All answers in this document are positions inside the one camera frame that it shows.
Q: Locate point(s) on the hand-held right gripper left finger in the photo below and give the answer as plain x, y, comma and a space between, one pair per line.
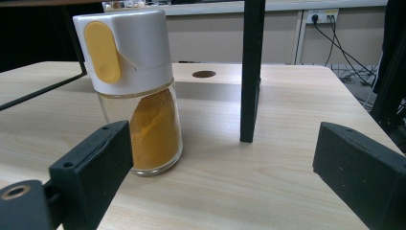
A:
92, 169

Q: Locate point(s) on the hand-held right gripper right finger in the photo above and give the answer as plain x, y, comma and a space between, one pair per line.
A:
367, 172

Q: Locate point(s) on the yellow powder spice jar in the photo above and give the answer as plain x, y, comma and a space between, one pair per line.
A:
140, 48

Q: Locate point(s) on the black two-tier metal rack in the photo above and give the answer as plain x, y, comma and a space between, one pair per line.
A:
252, 80

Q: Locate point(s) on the black curtain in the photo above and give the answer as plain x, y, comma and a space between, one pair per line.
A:
32, 38
394, 19

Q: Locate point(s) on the beige desk partition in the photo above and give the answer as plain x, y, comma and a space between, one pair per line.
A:
210, 38

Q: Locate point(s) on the white wall socket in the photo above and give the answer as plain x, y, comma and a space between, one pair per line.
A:
322, 16

